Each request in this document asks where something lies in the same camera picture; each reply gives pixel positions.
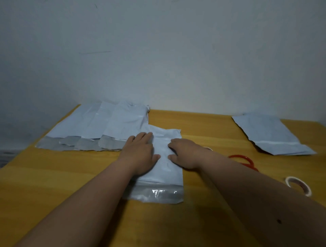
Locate person's right hand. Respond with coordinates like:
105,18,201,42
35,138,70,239
167,138,208,171

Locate person's left hand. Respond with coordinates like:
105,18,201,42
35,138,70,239
117,132,161,176

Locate white plastic mailer bag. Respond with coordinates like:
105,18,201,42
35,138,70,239
231,113,317,156
35,103,88,151
122,124,184,205
73,102,120,152
59,103,102,147
98,101,150,151

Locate person's right forearm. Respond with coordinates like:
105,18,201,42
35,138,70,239
197,149,326,247

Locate person's left forearm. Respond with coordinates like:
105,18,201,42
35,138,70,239
14,159,140,247

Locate clear tape roll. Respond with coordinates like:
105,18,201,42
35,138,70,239
285,176,312,197

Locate red handled scissors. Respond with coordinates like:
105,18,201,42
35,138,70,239
227,154,259,172

